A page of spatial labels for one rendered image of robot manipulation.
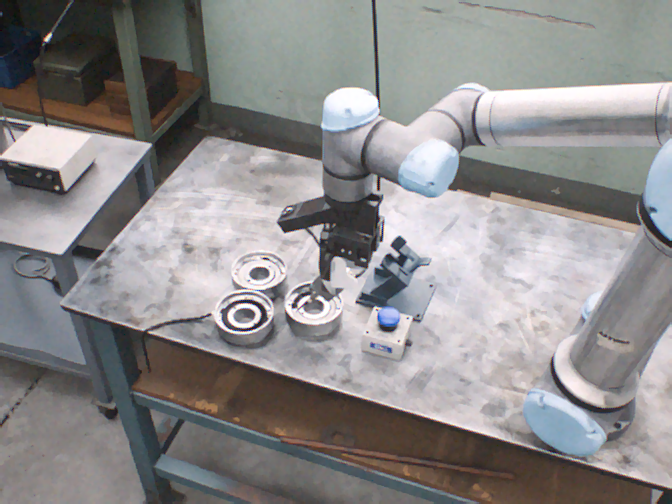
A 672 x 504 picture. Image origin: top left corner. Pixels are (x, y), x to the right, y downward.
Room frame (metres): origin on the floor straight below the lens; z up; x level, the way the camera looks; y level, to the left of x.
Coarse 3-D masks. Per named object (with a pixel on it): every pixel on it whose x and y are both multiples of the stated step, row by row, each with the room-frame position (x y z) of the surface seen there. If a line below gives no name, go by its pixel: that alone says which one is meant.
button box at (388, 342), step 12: (372, 324) 0.85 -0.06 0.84; (408, 324) 0.85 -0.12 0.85; (372, 336) 0.82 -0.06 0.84; (384, 336) 0.82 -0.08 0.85; (396, 336) 0.82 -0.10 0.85; (408, 336) 0.86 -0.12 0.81; (372, 348) 0.82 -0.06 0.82; (384, 348) 0.81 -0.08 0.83; (396, 348) 0.81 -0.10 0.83; (396, 360) 0.81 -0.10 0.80
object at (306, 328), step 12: (300, 288) 0.94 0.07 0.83; (288, 300) 0.91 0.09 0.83; (324, 300) 0.92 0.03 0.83; (336, 300) 0.92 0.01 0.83; (288, 312) 0.87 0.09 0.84; (300, 312) 0.89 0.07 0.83; (324, 312) 0.89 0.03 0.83; (336, 312) 0.89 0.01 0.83; (300, 324) 0.85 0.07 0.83; (312, 324) 0.85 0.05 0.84; (324, 324) 0.85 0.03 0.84; (336, 324) 0.87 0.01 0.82
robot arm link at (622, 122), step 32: (448, 96) 0.91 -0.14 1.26; (480, 96) 0.88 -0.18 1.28; (512, 96) 0.85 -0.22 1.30; (544, 96) 0.82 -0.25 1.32; (576, 96) 0.80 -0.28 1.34; (608, 96) 0.77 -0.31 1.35; (640, 96) 0.75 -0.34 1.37; (480, 128) 0.84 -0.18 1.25; (512, 128) 0.82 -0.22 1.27; (544, 128) 0.79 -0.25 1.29; (576, 128) 0.77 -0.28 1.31; (608, 128) 0.75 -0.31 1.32; (640, 128) 0.72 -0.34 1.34
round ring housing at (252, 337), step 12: (228, 300) 0.91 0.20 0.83; (264, 300) 0.91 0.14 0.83; (216, 312) 0.87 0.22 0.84; (240, 312) 0.89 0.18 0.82; (252, 312) 0.89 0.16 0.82; (216, 324) 0.85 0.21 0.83; (240, 324) 0.85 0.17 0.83; (252, 324) 0.85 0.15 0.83; (264, 324) 0.84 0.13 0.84; (228, 336) 0.83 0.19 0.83; (240, 336) 0.82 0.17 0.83; (252, 336) 0.83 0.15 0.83; (264, 336) 0.84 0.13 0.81
